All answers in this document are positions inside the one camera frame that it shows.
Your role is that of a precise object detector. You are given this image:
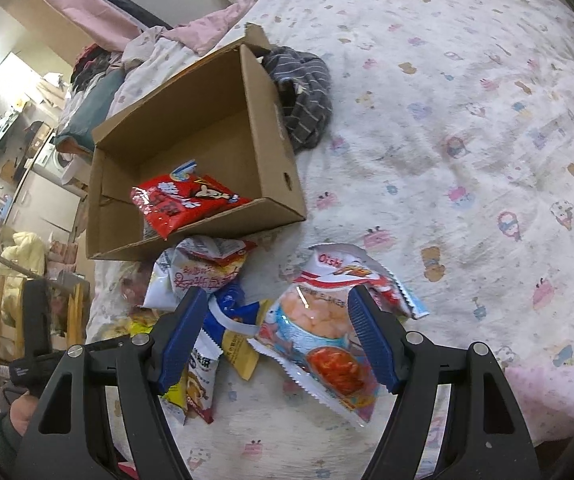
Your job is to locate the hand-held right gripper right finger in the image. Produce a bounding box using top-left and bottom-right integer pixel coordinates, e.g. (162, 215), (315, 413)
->
(348, 285), (538, 480)

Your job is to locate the beige printed cloth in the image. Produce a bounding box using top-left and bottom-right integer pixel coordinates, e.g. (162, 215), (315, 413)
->
(119, 25), (173, 68)

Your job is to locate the person's left forearm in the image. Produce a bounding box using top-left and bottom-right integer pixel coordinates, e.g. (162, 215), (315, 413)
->
(0, 410), (25, 466)

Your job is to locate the pink orange snack bag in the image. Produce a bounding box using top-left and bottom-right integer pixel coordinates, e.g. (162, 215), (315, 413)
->
(247, 242), (430, 428)

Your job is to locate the grey striped cloth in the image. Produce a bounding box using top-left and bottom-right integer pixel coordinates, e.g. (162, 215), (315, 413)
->
(262, 46), (333, 151)

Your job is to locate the person's left hand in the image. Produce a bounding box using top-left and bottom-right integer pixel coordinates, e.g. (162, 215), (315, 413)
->
(9, 392), (42, 438)

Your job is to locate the pink snack pouch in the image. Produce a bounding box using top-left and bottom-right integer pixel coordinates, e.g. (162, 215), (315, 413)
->
(117, 265), (160, 311)

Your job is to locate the pile of dark clothes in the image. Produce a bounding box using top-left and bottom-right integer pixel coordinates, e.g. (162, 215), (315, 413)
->
(71, 42), (128, 86)

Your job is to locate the pink blanket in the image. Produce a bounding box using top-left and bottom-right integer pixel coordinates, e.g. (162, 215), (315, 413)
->
(162, 0), (268, 58)

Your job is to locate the brown cardboard box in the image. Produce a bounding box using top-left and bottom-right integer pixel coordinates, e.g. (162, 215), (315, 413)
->
(85, 22), (308, 262)

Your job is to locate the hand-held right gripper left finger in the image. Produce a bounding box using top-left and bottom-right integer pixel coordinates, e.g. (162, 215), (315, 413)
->
(14, 287), (209, 480)

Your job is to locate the white cabinet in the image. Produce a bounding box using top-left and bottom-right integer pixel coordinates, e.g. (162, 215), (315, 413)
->
(4, 167), (85, 241)

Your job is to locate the white washing machine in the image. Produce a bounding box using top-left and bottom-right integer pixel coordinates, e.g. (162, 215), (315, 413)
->
(32, 147), (75, 186)

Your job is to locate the small white red snack packet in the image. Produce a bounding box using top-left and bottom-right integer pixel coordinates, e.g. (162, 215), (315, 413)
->
(187, 332), (224, 425)

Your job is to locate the blue and yellow snack packet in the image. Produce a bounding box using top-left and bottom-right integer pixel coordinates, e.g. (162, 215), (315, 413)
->
(202, 280), (275, 381)

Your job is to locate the wooden rack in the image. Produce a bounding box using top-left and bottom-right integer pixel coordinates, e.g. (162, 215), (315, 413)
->
(0, 260), (90, 366)

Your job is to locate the pale yellow garment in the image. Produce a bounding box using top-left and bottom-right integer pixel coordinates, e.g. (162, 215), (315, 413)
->
(0, 231), (48, 278)

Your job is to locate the printed white bed sheet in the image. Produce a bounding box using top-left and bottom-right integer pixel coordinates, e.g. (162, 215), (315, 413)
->
(87, 0), (574, 480)

